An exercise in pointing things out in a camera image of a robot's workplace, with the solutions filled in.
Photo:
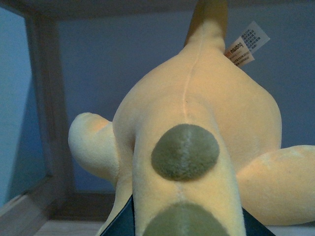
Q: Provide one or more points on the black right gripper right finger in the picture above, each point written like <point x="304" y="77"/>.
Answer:
<point x="254" y="227"/>

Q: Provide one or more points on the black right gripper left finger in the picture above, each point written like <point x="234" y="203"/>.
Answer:
<point x="123" y="223"/>

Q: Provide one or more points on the yellow plush giraffe toy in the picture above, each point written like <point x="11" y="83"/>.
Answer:
<point x="195" y="143"/>

